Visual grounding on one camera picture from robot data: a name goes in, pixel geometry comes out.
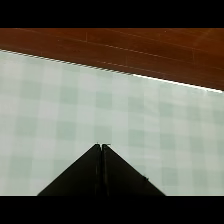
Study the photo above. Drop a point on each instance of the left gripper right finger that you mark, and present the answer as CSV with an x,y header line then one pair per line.
x,y
125,176

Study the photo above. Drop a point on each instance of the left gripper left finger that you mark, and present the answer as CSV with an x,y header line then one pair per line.
x,y
80,176

